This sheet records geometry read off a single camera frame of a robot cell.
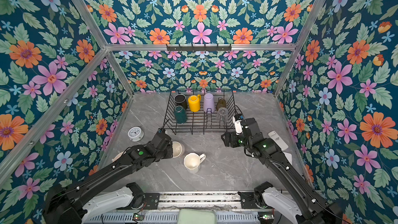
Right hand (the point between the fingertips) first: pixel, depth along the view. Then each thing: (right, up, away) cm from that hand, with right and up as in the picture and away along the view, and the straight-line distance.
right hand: (228, 134), depth 76 cm
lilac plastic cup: (-10, +16, +23) cm, 29 cm away
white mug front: (-19, -16, +7) cm, 26 cm away
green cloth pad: (-15, -34, -9) cm, 39 cm away
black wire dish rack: (-16, +11, +31) cm, 37 cm away
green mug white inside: (-28, +9, +20) cm, 36 cm away
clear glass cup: (-1, +9, +19) cm, 21 cm away
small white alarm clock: (-55, -3, +17) cm, 58 cm away
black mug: (-29, +19, +25) cm, 43 cm away
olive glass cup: (-2, +16, +27) cm, 32 cm away
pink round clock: (-61, -14, +10) cm, 64 cm away
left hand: (-28, -7, +3) cm, 29 cm away
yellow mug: (-20, +17, +25) cm, 36 cm away
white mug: (-27, -10, +8) cm, 30 cm away
